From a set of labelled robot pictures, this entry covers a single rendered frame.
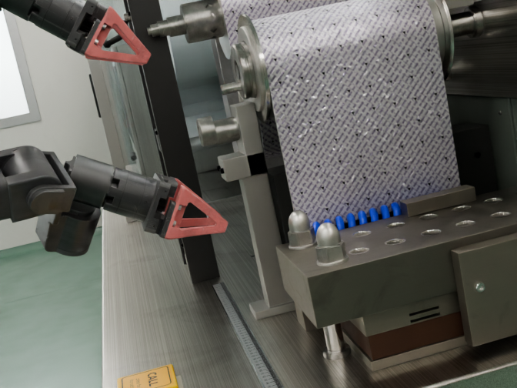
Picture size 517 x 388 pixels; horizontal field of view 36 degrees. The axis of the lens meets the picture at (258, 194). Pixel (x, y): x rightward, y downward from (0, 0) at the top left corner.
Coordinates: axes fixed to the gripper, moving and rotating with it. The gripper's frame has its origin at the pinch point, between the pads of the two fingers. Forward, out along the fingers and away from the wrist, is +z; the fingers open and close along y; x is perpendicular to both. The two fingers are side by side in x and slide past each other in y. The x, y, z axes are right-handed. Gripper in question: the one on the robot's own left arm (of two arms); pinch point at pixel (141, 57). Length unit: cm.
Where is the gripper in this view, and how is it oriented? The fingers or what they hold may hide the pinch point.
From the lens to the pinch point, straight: 105.7
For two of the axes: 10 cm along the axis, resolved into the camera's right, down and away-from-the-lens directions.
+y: 2.1, 1.4, -9.7
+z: 8.6, 4.4, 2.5
